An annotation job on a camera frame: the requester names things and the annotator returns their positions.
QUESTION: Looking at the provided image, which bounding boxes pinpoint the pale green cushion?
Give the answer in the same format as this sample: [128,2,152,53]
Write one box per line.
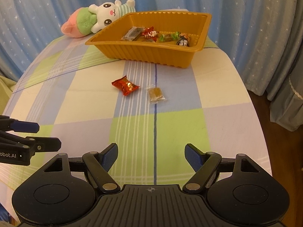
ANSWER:
[0,75,16,114]

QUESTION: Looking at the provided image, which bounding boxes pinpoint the blue star curtain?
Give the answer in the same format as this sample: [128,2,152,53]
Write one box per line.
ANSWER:
[1,0,302,99]

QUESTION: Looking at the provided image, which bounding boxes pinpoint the white bunny carrot plush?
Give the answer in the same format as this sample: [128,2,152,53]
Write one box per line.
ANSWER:
[61,0,136,38]

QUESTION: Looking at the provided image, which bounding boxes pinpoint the checkered pastel tablecloth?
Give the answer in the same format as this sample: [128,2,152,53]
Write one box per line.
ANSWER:
[0,9,273,220]

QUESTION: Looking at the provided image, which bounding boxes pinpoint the red white candy wrapper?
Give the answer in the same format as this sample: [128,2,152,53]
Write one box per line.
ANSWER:
[141,26,158,42]

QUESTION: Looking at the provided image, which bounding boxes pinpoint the red foil candy wrapper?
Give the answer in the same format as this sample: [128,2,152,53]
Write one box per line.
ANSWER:
[111,75,140,96]

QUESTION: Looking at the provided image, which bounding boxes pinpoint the clear black seaweed packet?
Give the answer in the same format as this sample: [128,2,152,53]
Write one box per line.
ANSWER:
[121,26,145,41]

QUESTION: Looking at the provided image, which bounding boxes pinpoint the grey lace-trimmed curtain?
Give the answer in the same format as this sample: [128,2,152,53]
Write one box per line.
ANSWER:
[267,0,302,131]

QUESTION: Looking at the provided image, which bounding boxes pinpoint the orange plastic tray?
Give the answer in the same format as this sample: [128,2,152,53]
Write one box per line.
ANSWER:
[86,11,212,68]

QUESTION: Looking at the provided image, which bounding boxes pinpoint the green candy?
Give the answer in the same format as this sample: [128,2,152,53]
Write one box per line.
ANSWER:
[159,32,180,43]

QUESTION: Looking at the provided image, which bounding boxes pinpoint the brown candy clear wrapper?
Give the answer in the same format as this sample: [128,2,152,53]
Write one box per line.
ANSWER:
[146,85,166,103]

